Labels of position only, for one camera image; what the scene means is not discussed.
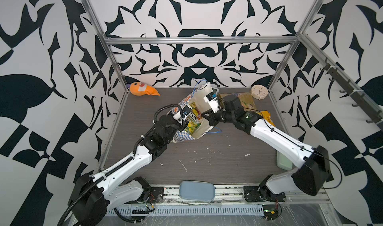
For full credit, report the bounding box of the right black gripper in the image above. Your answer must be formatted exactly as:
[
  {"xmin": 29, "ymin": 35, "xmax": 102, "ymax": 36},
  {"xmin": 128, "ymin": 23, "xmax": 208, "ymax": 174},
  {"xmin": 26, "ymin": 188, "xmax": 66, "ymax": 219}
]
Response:
[{"xmin": 200, "ymin": 107, "xmax": 237, "ymax": 127}]

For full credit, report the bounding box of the gold snack bag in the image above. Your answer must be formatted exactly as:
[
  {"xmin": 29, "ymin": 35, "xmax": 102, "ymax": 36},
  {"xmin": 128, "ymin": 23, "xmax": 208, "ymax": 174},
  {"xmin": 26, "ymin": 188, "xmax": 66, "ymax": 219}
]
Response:
[{"xmin": 219, "ymin": 92, "xmax": 257, "ymax": 110}]

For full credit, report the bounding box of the blue checkered paper bag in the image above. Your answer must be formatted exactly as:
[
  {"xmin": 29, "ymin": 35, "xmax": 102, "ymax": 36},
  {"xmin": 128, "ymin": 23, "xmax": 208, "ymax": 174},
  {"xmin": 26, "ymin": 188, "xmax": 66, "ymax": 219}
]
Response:
[{"xmin": 172, "ymin": 80, "xmax": 218, "ymax": 143}]

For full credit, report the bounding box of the yellow orange candy bag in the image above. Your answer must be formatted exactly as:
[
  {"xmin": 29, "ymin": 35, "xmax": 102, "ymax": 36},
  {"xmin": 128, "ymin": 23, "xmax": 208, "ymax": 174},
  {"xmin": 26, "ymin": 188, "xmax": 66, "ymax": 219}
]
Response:
[{"xmin": 260, "ymin": 111, "xmax": 275, "ymax": 126}]

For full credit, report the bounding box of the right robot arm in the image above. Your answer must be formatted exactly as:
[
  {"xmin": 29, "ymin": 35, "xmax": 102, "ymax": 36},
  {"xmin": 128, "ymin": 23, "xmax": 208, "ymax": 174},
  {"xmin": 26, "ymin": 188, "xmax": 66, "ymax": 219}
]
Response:
[{"xmin": 202, "ymin": 93, "xmax": 333, "ymax": 200}]

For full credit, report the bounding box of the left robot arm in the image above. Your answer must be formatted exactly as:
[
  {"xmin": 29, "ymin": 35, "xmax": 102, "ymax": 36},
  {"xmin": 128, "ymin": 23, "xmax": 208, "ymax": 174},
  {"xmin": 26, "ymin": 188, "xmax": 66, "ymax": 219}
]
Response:
[{"xmin": 57, "ymin": 114, "xmax": 188, "ymax": 226}]

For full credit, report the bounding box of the beige alarm clock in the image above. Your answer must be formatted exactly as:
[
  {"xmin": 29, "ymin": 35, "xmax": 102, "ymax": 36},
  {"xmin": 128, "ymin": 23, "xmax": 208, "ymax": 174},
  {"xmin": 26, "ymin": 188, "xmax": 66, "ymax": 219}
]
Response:
[{"xmin": 250, "ymin": 85, "xmax": 269, "ymax": 100}]

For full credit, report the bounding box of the orange plush toy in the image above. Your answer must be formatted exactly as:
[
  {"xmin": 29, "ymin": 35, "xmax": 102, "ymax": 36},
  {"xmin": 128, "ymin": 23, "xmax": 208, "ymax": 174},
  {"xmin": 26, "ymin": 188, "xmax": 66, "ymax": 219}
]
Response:
[{"xmin": 128, "ymin": 82, "xmax": 160, "ymax": 96}]

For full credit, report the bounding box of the light green container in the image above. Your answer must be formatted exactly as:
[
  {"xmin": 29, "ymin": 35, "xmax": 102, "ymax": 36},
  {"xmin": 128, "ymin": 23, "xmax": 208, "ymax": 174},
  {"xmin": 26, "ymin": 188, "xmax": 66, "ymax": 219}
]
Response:
[{"xmin": 276, "ymin": 152, "xmax": 293, "ymax": 171}]

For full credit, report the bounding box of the small circuit board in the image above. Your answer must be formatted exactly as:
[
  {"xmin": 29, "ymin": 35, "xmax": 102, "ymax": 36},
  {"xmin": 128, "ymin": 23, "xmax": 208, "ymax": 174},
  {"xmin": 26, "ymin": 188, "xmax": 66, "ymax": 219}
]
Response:
[{"xmin": 262, "ymin": 204, "xmax": 282, "ymax": 221}]

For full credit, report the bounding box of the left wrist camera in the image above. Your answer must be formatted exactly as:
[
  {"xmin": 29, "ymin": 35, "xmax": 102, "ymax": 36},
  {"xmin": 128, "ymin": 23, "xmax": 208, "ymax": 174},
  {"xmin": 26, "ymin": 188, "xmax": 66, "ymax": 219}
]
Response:
[{"xmin": 173, "ymin": 105, "xmax": 192, "ymax": 123}]

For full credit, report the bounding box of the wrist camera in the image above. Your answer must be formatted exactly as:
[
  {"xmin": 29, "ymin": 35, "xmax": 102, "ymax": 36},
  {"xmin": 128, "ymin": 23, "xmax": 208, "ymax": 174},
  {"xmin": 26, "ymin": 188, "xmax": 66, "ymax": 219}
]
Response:
[
  {"xmin": 203, "ymin": 92, "xmax": 221, "ymax": 113},
  {"xmin": 173, "ymin": 105, "xmax": 192, "ymax": 123}
]

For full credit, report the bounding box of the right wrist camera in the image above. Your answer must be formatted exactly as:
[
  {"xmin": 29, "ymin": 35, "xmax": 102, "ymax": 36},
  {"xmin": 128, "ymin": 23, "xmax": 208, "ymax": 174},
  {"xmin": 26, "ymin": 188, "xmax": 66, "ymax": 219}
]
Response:
[{"xmin": 203, "ymin": 92, "xmax": 221, "ymax": 113}]

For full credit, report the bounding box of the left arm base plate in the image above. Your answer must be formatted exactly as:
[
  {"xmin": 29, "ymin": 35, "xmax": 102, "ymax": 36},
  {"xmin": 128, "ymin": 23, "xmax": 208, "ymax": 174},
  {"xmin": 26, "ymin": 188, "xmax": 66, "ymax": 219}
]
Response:
[{"xmin": 145, "ymin": 187, "xmax": 165, "ymax": 204}]

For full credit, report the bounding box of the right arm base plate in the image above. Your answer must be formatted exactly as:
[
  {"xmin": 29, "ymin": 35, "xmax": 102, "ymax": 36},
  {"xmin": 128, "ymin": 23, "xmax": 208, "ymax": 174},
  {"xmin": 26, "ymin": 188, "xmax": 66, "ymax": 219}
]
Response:
[{"xmin": 243, "ymin": 186, "xmax": 286, "ymax": 203}]

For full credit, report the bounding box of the white cable duct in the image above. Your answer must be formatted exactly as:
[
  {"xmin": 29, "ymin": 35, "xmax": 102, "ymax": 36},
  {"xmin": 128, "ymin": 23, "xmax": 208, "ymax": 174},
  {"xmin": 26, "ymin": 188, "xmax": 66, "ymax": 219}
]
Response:
[{"xmin": 118, "ymin": 205, "xmax": 264, "ymax": 217}]

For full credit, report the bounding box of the black hook rail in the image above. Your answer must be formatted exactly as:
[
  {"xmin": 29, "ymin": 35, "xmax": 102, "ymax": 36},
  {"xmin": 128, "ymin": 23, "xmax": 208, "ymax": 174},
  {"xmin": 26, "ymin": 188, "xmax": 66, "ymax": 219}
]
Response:
[{"xmin": 321, "ymin": 57, "xmax": 383, "ymax": 131}]

